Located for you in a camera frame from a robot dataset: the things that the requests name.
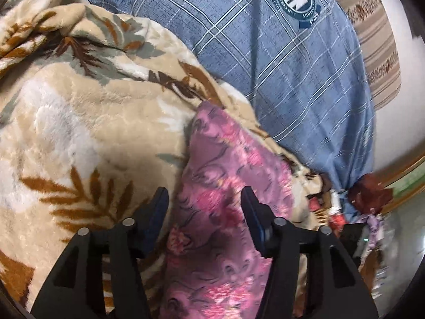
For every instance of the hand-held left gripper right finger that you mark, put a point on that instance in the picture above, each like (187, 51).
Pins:
(255, 219)

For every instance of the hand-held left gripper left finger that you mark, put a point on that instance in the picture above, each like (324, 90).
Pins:
(156, 207)

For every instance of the purple floral shirt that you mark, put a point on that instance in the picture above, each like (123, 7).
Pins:
(222, 186)

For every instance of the light purple cloth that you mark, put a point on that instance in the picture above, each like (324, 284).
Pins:
(375, 231)

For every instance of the red snack packet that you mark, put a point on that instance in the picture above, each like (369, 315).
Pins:
(338, 221)

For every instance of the dark red plastic bag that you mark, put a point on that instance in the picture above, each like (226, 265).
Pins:
(370, 192)

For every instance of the beige leaf print blanket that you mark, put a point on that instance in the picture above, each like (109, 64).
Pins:
(79, 123)

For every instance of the blue plaid quilt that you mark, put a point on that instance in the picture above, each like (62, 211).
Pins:
(265, 73)

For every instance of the beige striped pillow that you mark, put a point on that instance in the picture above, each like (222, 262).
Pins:
(372, 40)

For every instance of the wooden frame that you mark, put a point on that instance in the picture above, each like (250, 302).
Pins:
(405, 181)

